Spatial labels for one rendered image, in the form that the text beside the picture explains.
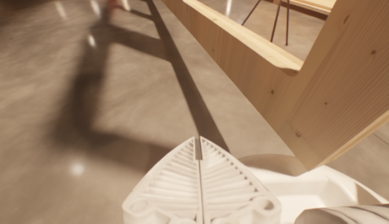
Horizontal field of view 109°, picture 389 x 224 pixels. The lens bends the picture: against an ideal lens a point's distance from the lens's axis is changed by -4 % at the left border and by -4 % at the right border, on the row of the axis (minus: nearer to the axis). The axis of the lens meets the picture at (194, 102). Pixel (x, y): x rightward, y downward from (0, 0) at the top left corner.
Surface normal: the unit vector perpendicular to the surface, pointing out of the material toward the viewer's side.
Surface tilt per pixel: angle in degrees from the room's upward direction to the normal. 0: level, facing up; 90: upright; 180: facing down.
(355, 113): 90
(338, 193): 73
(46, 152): 0
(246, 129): 0
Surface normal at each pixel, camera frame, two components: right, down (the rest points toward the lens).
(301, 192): 0.00, 0.41
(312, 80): -0.95, 0.22
